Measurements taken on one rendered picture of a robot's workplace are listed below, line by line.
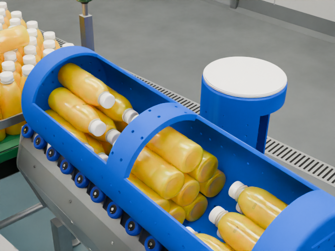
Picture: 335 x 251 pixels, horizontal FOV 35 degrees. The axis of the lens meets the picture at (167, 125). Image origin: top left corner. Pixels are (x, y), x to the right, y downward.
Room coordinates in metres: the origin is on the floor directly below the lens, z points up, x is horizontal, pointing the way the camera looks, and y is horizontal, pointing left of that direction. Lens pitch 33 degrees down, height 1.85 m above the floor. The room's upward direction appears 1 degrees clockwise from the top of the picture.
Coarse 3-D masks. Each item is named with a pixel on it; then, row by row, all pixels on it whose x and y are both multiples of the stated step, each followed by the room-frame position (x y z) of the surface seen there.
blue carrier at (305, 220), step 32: (64, 64) 1.31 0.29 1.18; (96, 64) 1.38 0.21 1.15; (32, 96) 1.19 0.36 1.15; (128, 96) 1.31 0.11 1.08; (160, 96) 1.16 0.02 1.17; (32, 128) 1.21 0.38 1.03; (64, 128) 1.07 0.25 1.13; (128, 128) 0.96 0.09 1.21; (160, 128) 0.94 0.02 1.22; (192, 128) 1.11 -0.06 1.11; (96, 160) 0.95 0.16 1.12; (128, 160) 0.89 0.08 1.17; (224, 160) 1.02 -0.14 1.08; (256, 160) 0.94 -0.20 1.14; (128, 192) 0.86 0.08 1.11; (224, 192) 0.98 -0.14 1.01; (288, 192) 0.88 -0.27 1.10; (320, 192) 0.74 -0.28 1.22; (160, 224) 0.77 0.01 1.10; (192, 224) 0.92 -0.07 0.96; (288, 224) 0.65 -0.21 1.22; (320, 224) 0.65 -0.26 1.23
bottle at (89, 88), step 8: (72, 64) 1.30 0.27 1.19; (64, 72) 1.27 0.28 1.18; (72, 72) 1.26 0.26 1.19; (80, 72) 1.26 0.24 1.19; (88, 72) 1.27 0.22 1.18; (64, 80) 1.26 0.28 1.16; (72, 80) 1.24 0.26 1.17; (80, 80) 1.22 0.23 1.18; (88, 80) 1.21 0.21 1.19; (96, 80) 1.21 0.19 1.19; (72, 88) 1.23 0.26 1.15; (80, 88) 1.20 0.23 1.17; (88, 88) 1.19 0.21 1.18; (96, 88) 1.18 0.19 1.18; (104, 88) 1.19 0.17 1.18; (80, 96) 1.20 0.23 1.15; (88, 96) 1.18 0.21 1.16; (96, 96) 1.17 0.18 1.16; (96, 104) 1.17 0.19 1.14
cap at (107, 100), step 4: (104, 96) 1.16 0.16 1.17; (108, 96) 1.16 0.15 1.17; (112, 96) 1.17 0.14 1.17; (100, 100) 1.16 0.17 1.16; (104, 100) 1.15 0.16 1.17; (108, 100) 1.16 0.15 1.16; (112, 100) 1.17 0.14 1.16; (100, 104) 1.16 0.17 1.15; (104, 104) 1.15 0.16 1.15; (108, 104) 1.16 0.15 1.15; (112, 104) 1.17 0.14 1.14; (108, 108) 1.16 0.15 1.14
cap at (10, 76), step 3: (3, 72) 1.41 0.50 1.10; (6, 72) 1.41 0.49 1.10; (9, 72) 1.41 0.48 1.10; (0, 75) 1.39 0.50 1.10; (3, 75) 1.39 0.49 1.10; (6, 75) 1.39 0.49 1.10; (9, 75) 1.39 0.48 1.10; (12, 75) 1.40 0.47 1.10; (0, 78) 1.39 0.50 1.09; (3, 78) 1.38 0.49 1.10; (6, 78) 1.38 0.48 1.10; (9, 78) 1.39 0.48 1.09; (12, 78) 1.40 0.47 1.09; (3, 81) 1.38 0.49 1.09; (6, 81) 1.38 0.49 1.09; (9, 81) 1.39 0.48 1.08
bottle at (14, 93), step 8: (0, 80) 1.40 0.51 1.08; (0, 88) 1.38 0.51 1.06; (8, 88) 1.38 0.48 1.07; (16, 88) 1.39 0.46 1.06; (0, 96) 1.37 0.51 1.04; (8, 96) 1.37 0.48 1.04; (16, 96) 1.38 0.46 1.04; (0, 104) 1.38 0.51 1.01; (8, 104) 1.37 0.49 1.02; (16, 104) 1.38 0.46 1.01; (8, 112) 1.37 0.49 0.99; (16, 112) 1.37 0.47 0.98; (8, 128) 1.37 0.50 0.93; (16, 128) 1.37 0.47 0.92
